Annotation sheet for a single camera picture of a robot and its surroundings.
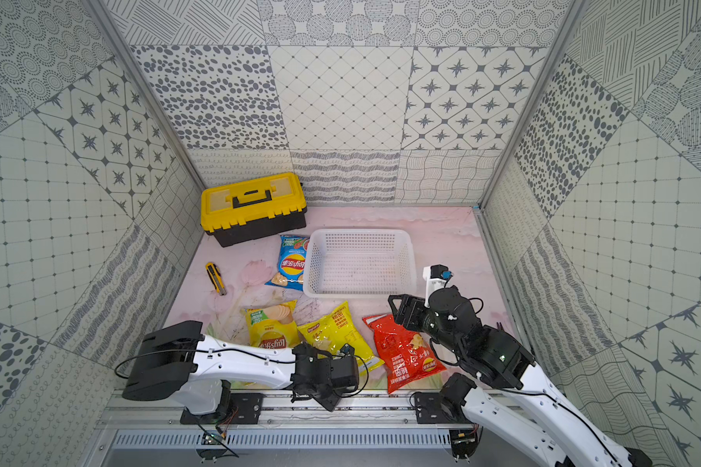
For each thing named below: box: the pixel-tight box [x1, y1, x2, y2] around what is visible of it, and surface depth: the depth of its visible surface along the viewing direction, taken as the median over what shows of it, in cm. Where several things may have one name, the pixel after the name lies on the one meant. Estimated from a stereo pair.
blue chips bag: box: [264, 234, 310, 291], surface depth 97 cm
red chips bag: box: [362, 313, 447, 395], surface depth 79 cm
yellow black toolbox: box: [200, 172, 308, 249], surface depth 102 cm
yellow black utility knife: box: [204, 261, 227, 297], surface depth 100 cm
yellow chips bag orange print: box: [296, 300, 386, 375], surface depth 84 cm
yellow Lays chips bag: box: [240, 299, 300, 350], surface depth 83 cm
